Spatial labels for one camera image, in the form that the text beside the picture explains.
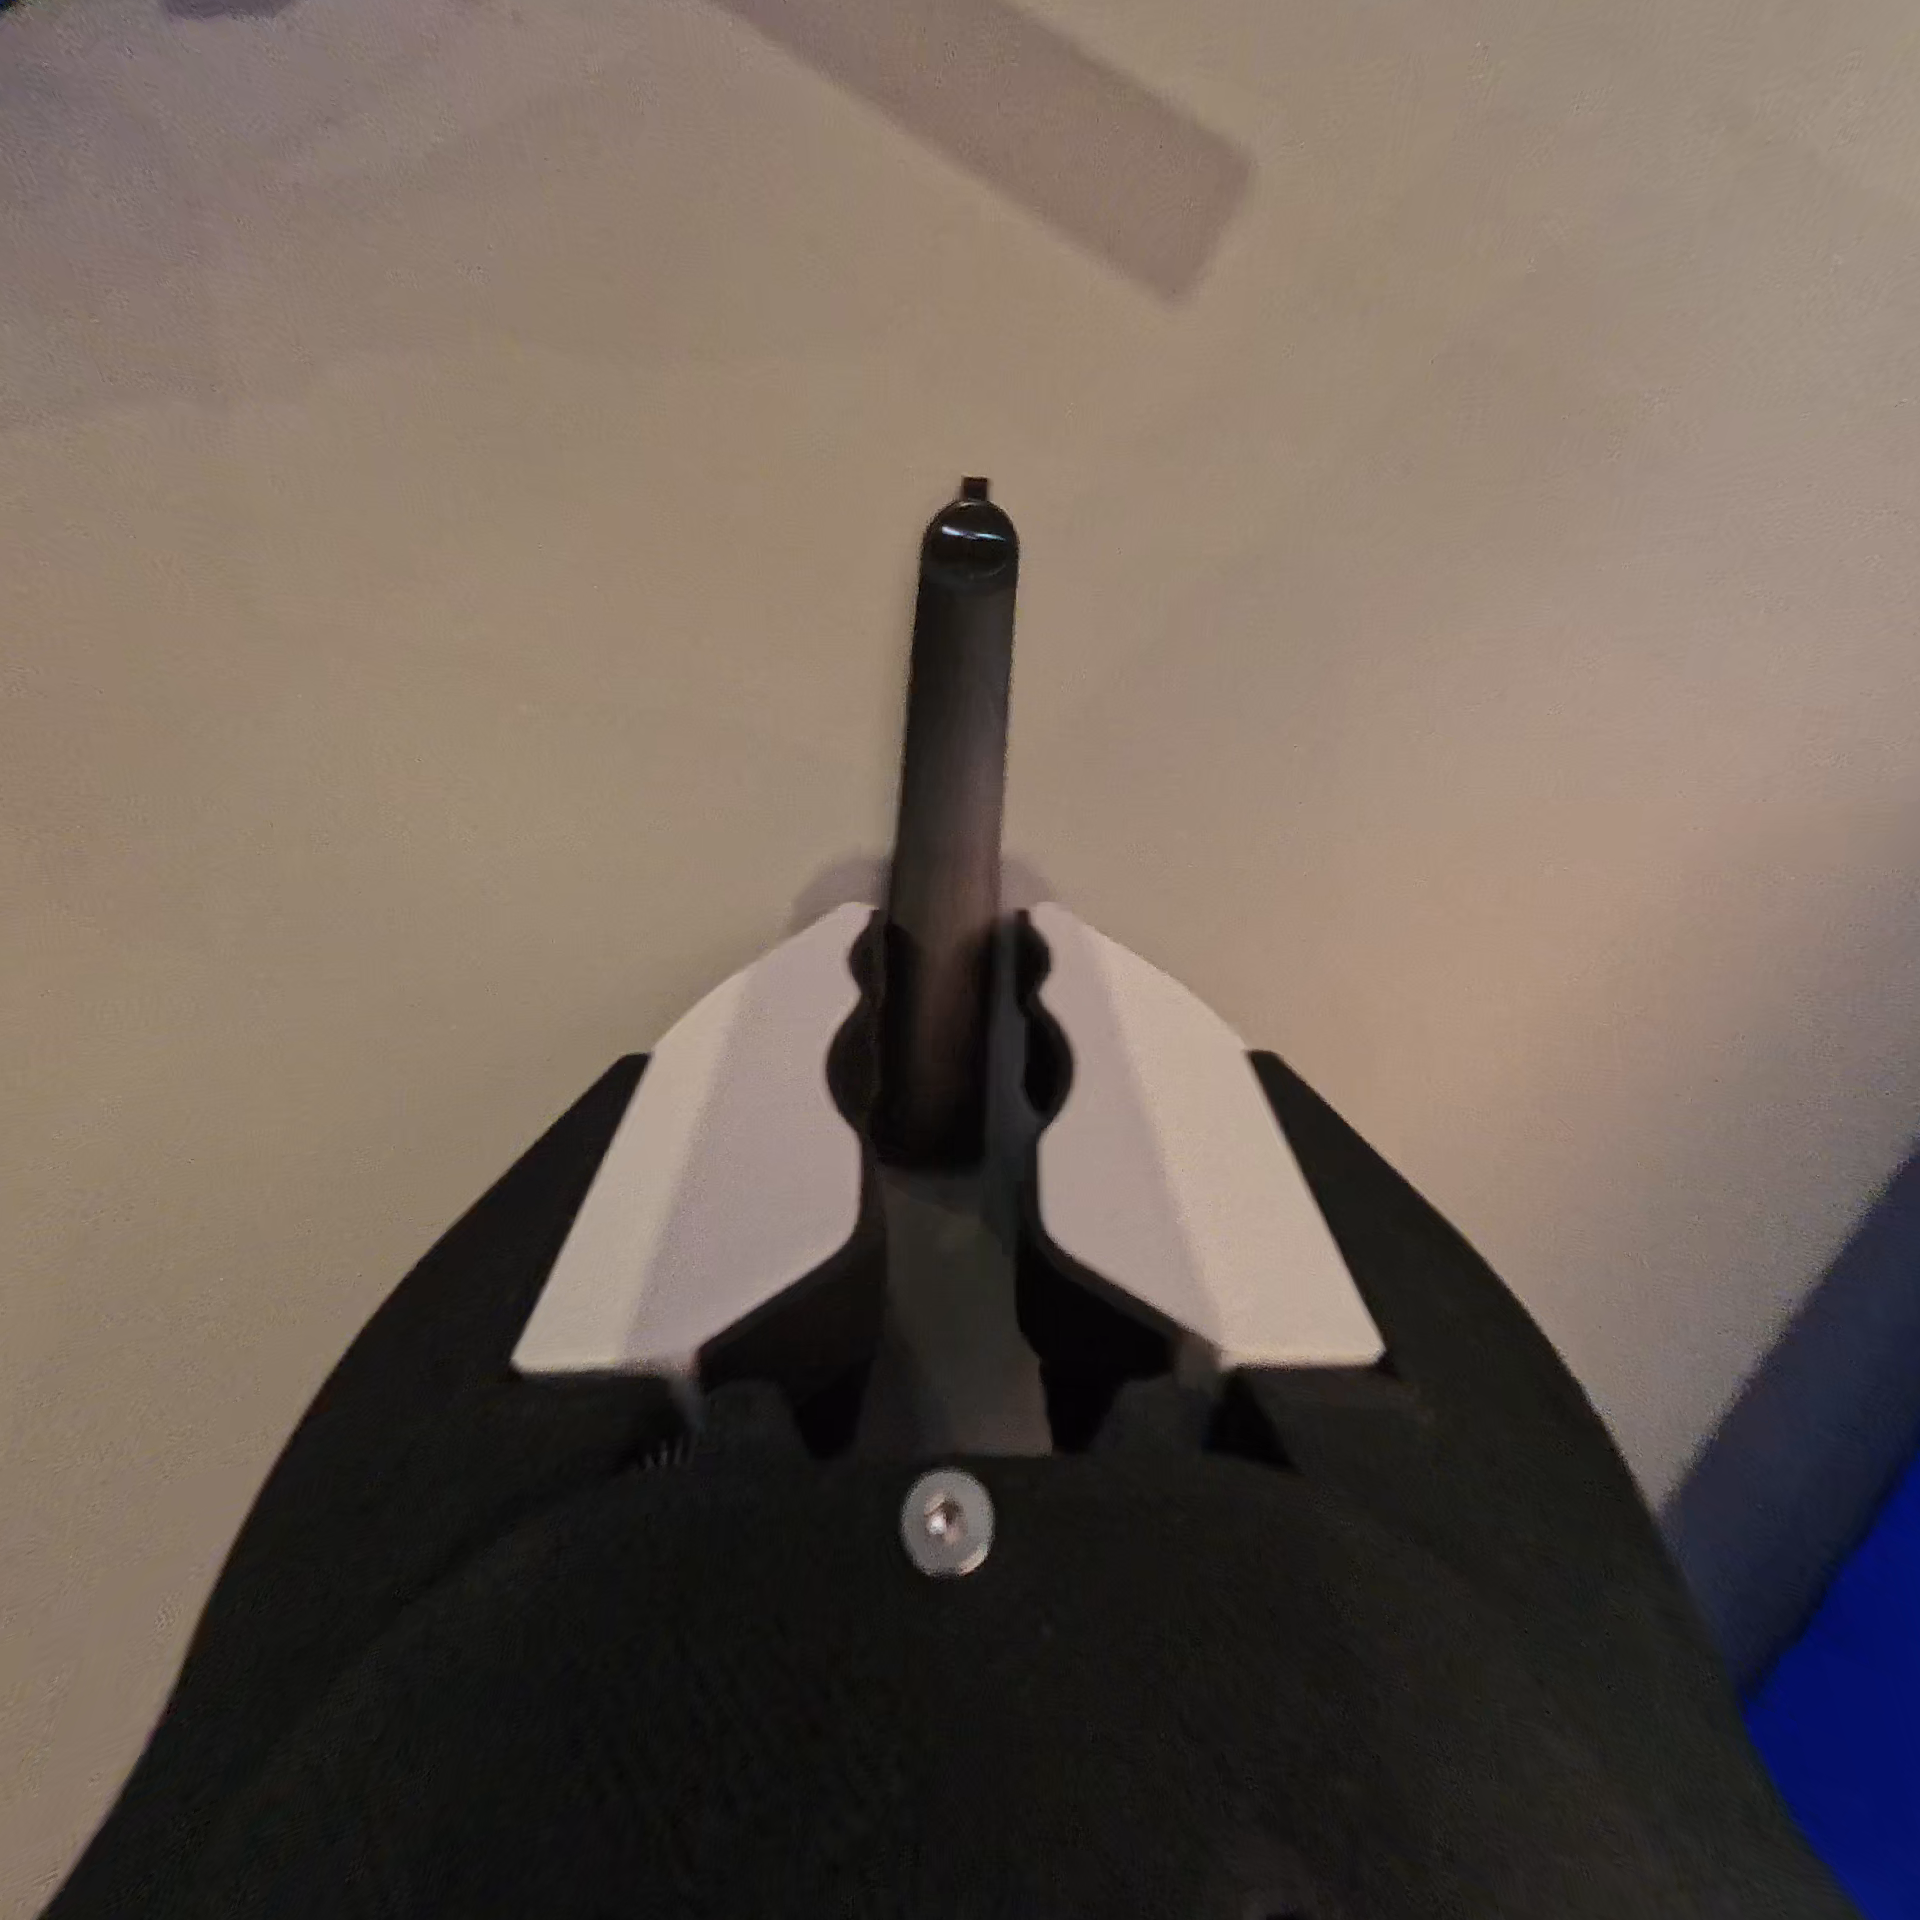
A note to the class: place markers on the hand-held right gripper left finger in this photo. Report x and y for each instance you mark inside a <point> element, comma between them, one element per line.
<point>705,1191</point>

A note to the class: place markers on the grey flat strip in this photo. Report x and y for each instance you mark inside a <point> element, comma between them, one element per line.
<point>1047,133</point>

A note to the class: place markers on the black remote battery cover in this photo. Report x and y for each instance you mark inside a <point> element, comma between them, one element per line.
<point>946,750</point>

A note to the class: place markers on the blue plastic storage bin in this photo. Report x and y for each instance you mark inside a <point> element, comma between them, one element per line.
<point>1847,1773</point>

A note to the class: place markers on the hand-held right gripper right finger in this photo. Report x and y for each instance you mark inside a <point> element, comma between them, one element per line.
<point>1202,1191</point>

